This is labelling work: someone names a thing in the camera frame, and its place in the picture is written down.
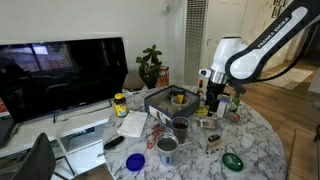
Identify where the clear plastic cup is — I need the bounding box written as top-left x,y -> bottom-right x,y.
170,94 -> 191,111

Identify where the orange printed can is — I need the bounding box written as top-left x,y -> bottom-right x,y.
156,65 -> 170,89

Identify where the white door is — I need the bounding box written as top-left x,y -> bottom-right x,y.
199,0 -> 258,71

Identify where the vitamin bottle yellow cap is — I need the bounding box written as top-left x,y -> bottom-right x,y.
113,92 -> 129,118

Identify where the beige floor rug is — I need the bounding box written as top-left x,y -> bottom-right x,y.
263,68 -> 314,91

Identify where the clear cup with dark contents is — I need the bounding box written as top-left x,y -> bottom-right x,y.
170,116 -> 191,145

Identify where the black chair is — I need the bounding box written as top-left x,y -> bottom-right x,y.
11,132 -> 57,180

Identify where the red candy wrapper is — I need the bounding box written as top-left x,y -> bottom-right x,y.
150,123 -> 167,138
146,138 -> 157,150

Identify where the white television stand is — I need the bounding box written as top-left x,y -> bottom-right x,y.
0,91 -> 141,178

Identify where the blue plastic lid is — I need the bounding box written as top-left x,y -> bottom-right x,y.
125,152 -> 146,173

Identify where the yellow printed paper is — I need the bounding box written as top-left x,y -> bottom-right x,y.
194,103 -> 210,117

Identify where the green plastic lid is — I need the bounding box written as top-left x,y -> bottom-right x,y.
221,152 -> 245,173

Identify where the tan wooden block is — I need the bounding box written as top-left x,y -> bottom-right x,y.
207,139 -> 223,149

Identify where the black remote control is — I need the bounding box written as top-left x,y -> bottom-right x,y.
103,135 -> 125,151

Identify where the dark plant pot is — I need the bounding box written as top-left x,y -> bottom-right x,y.
139,73 -> 160,90

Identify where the small sauce bottle red cap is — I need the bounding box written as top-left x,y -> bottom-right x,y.
197,79 -> 205,96

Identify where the metal tumbler with blue print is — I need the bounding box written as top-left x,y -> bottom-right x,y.
156,132 -> 180,167

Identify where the black flat screen television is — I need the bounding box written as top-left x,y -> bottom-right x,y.
0,36 -> 129,125

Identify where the white wall heater grille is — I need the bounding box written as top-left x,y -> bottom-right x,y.
183,0 -> 209,87

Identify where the yellow black handle tool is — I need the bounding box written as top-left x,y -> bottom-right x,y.
176,89 -> 186,105

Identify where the white bottle with blue cap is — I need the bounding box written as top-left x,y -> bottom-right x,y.
216,97 -> 230,119

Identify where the red white printed box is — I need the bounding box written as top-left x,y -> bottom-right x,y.
0,97 -> 12,121

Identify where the small white plastic cup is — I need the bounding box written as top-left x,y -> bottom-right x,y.
241,133 -> 255,150

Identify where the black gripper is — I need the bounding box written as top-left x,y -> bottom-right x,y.
205,81 -> 227,117

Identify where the dark cardboard box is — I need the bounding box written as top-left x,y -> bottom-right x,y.
143,84 -> 202,128

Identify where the green house plant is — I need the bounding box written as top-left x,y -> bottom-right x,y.
135,44 -> 164,79

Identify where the dark green toy car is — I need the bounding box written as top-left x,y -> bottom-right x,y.
207,133 -> 222,142

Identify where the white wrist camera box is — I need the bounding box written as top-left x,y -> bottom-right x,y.
198,68 -> 213,79

